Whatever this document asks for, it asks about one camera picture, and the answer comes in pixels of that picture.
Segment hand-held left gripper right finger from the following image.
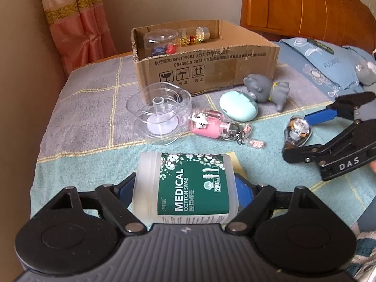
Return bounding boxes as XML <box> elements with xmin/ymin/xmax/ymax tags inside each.
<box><xmin>226</xmin><ymin>174</ymin><xmax>321</xmax><ymax>235</ymax></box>

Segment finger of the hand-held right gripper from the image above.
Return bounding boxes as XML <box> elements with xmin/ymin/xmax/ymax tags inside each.
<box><xmin>282</xmin><ymin>114</ymin><xmax>376</xmax><ymax>165</ymax></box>
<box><xmin>302</xmin><ymin>92</ymin><xmax>376</xmax><ymax>126</ymax></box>

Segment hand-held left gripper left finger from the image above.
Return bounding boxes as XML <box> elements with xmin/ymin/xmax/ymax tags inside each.
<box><xmin>50</xmin><ymin>174</ymin><xmax>146</xmax><ymax>235</ymax></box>

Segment small clear-domed toy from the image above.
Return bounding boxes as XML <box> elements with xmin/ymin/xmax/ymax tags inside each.
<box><xmin>283</xmin><ymin>114</ymin><xmax>313</xmax><ymax>151</ymax></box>

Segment white cotton swab jar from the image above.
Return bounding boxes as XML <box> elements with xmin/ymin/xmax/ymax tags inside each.
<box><xmin>131</xmin><ymin>152</ymin><xmax>239</xmax><ymax>225</ymax></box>

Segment brown cardboard box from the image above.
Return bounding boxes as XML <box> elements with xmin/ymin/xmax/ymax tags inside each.
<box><xmin>131</xmin><ymin>20</ymin><xmax>280</xmax><ymax>98</ymax></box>

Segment black toy cube red buttons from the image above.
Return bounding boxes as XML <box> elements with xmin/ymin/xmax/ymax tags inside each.
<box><xmin>150</xmin><ymin>45</ymin><xmax>178</xmax><ymax>57</ymax></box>

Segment gold bead bottle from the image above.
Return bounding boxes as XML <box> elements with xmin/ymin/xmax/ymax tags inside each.
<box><xmin>179</xmin><ymin>27</ymin><xmax>211</xmax><ymax>47</ymax></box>

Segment clear jar with frosted lid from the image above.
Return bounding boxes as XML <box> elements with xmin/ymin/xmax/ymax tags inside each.
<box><xmin>143</xmin><ymin>29</ymin><xmax>180</xmax><ymax>54</ymax></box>

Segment blue floral pillow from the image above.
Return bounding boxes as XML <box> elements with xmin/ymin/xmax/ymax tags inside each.
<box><xmin>279</xmin><ymin>37</ymin><xmax>366</xmax><ymax>92</ymax></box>

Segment grey elephant toy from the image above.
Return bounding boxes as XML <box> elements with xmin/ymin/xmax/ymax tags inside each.
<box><xmin>243</xmin><ymin>74</ymin><xmax>290</xmax><ymax>112</ymax></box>

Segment dark remote control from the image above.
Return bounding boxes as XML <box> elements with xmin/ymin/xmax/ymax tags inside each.
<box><xmin>307</xmin><ymin>38</ymin><xmax>336</xmax><ymax>55</ymax></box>

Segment mint green oval case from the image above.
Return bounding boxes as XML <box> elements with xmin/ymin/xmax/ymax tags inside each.
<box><xmin>219</xmin><ymin>91</ymin><xmax>259</xmax><ymax>122</ymax></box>

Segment teal plaid cloth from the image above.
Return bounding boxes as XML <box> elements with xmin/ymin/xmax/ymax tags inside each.
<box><xmin>31</xmin><ymin>56</ymin><xmax>376</xmax><ymax>221</ymax></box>

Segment clear plastic spool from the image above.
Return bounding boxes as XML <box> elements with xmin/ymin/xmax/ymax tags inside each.
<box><xmin>126</xmin><ymin>83</ymin><xmax>193</xmax><ymax>146</ymax></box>

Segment person's striped clothing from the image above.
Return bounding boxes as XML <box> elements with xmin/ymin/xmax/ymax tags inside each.
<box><xmin>349</xmin><ymin>207</ymin><xmax>376</xmax><ymax>282</ymax></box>

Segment wooden headboard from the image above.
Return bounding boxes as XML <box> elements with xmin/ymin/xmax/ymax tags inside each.
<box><xmin>240</xmin><ymin>0</ymin><xmax>376</xmax><ymax>54</ymax></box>

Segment pink patterned curtain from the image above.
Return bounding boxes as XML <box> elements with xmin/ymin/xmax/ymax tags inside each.
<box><xmin>38</xmin><ymin>0</ymin><xmax>117</xmax><ymax>75</ymax></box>

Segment pink bottle keychain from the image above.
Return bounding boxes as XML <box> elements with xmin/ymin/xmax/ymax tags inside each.
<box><xmin>188</xmin><ymin>108</ymin><xmax>266</xmax><ymax>149</ymax></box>

